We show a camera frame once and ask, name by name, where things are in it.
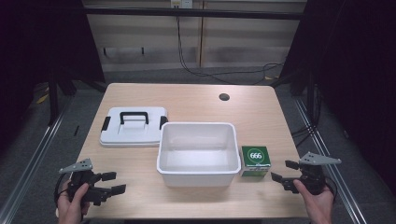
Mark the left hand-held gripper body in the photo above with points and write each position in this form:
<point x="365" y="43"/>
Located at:
<point x="81" y="178"/>

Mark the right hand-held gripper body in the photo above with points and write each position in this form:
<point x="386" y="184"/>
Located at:
<point x="313" y="179"/>

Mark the small green carton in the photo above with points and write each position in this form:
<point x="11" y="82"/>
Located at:
<point x="256" y="157"/>

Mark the white plastic storage box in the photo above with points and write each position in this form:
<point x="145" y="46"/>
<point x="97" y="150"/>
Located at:
<point x="199" y="158"/>

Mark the person's right hand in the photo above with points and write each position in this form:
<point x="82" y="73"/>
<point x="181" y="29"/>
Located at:
<point x="319" y="207"/>

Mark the person's left hand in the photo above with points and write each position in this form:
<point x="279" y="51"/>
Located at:
<point x="73" y="211"/>

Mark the small black stick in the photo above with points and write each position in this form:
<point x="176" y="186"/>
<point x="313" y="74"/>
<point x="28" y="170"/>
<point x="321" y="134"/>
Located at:
<point x="76" y="130"/>

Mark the black stand leg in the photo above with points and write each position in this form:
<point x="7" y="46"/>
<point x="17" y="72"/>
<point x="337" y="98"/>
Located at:
<point x="53" y="99"/>

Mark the black curtain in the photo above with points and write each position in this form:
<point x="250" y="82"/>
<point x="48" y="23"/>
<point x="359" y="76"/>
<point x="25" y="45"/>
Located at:
<point x="37" y="46"/>
<point x="358" y="77"/>

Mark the black horizontal metal bar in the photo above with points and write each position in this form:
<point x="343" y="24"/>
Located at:
<point x="193" y="13"/>

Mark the metal floor rail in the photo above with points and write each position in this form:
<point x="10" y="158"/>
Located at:
<point x="330" y="155"/>
<point x="34" y="161"/>

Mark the white wall power outlet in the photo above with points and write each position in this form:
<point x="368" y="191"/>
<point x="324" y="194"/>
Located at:
<point x="181" y="3"/>

